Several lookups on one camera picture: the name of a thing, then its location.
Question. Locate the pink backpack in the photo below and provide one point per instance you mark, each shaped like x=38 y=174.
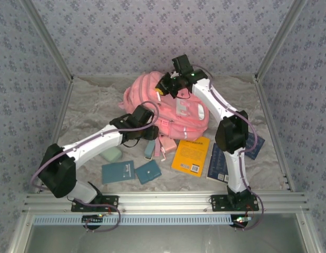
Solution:
x=152 y=89

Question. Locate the teal stapler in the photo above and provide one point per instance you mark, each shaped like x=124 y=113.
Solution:
x=150 y=149

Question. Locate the pink pencil sharpener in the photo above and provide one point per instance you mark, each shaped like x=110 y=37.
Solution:
x=170 y=145

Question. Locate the mint green case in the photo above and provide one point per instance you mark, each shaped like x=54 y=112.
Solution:
x=111 y=154

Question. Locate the teal snap wallet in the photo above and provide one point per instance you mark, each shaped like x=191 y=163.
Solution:
x=148 y=172

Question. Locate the teal notebook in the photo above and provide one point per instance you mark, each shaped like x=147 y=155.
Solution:
x=116 y=172

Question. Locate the yellow book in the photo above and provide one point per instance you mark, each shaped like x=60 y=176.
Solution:
x=190 y=155

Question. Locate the dark blue book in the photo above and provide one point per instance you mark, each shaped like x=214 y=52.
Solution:
x=216 y=163

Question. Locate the dark blue printed booklet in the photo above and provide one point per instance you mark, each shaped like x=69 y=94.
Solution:
x=257 y=145

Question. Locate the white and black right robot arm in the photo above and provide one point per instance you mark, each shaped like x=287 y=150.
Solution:
x=212 y=102

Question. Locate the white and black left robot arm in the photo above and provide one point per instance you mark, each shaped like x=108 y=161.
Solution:
x=94 y=142

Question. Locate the small black controller board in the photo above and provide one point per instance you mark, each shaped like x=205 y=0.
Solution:
x=240 y=222
x=93 y=220

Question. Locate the steel lower basin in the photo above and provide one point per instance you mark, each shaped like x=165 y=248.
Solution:
x=165 y=239

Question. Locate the aluminium side rail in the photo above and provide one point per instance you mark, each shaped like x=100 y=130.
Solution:
x=267 y=110
x=63 y=110

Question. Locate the aluminium mounting rail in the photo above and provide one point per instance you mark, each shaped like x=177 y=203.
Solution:
x=165 y=203

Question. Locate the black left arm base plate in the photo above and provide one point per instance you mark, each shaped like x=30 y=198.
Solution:
x=110 y=202

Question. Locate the aluminium frame post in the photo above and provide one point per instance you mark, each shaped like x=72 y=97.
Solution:
x=277 y=42
x=49 y=42

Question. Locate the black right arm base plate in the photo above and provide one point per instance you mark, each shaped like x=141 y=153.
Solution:
x=218 y=203

